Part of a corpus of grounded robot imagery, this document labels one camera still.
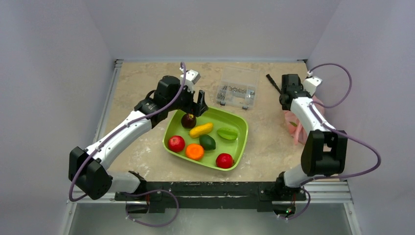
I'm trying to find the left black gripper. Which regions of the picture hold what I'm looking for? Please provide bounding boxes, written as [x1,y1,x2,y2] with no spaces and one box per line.
[167,81,208,117]

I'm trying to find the pink plastic bag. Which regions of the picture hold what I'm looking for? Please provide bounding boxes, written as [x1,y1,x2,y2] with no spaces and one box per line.
[284,97,328,145]

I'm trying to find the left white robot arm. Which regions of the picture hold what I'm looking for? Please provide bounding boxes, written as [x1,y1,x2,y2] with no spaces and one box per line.
[69,70,208,202]

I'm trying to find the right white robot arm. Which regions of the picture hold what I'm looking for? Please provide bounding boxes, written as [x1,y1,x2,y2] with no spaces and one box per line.
[266,74,347,199]

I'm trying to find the dark red fake apple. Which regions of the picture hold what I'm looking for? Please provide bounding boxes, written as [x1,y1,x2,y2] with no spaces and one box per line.
[181,114,197,129]

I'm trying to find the yellow fake fruit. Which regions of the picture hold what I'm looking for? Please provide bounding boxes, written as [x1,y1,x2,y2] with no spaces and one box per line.
[189,122,214,138]

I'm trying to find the dark green fake avocado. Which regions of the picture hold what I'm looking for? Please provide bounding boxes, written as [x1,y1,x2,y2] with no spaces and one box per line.
[199,135,216,151]

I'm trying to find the green fake starfruit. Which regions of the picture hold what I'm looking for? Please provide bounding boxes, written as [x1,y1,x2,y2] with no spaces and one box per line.
[217,127,238,141]

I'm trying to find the red fake apple left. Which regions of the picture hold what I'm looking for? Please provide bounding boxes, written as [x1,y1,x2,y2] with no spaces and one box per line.
[167,135,186,153]

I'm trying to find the orange fake fruit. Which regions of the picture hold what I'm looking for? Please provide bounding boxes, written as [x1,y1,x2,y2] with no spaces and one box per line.
[185,143,205,161]

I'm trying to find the red fake apple right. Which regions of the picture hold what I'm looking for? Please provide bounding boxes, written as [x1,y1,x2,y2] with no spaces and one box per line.
[215,153,234,169]

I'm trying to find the clear plastic screw box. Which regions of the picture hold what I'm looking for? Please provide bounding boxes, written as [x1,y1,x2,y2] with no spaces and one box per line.
[216,66,259,110]

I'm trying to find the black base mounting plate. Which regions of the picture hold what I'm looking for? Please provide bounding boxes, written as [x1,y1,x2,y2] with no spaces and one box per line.
[115,181,306,213]

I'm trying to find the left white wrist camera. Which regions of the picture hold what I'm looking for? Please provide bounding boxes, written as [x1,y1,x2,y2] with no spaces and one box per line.
[179,68,201,93]

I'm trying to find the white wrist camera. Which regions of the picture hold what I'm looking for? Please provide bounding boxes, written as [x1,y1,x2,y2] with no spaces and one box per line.
[179,68,201,93]
[302,71,323,96]

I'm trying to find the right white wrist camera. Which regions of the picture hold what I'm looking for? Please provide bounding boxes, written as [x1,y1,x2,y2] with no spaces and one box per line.
[302,71,323,96]

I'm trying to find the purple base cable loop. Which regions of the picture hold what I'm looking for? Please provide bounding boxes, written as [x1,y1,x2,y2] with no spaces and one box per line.
[125,188,181,228]

